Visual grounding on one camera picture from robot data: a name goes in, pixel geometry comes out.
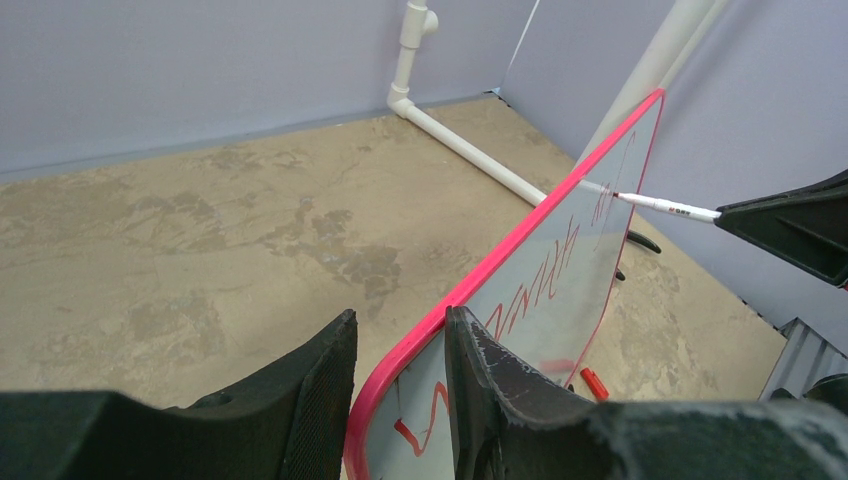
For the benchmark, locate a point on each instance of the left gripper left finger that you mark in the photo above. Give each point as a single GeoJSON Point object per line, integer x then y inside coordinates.
{"type": "Point", "coordinates": [285, 421]}

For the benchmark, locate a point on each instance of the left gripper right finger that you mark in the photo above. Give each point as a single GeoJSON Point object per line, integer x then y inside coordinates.
{"type": "Point", "coordinates": [509, 421]}

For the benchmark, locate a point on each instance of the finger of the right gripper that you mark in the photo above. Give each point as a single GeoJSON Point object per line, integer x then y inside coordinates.
{"type": "Point", "coordinates": [825, 186]}
{"type": "Point", "coordinates": [809, 234]}

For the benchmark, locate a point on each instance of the red marker cap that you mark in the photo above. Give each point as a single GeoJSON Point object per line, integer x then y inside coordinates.
{"type": "Point", "coordinates": [595, 384]}

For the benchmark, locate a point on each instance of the pink framed whiteboard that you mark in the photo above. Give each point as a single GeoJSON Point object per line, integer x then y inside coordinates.
{"type": "Point", "coordinates": [541, 293]}

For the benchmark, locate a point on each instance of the white red marker pen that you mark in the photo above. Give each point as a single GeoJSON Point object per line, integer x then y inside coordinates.
{"type": "Point", "coordinates": [669, 207]}

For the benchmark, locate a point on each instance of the white pvc pipe frame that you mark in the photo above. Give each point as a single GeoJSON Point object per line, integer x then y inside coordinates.
{"type": "Point", "coordinates": [576, 69]}

